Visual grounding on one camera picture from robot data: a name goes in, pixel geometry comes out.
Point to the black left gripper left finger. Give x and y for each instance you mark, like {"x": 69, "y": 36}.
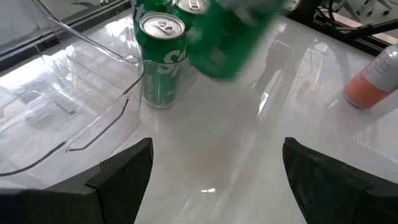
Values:
{"x": 93, "y": 202}

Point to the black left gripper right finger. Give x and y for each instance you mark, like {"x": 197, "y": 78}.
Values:
{"x": 335, "y": 196}

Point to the orange white Spindrift can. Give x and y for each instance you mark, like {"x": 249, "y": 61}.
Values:
{"x": 370, "y": 87}

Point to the green Sprite soda can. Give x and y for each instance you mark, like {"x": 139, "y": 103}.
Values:
{"x": 191, "y": 4}
{"x": 157, "y": 6}
{"x": 161, "y": 53}
{"x": 224, "y": 46}

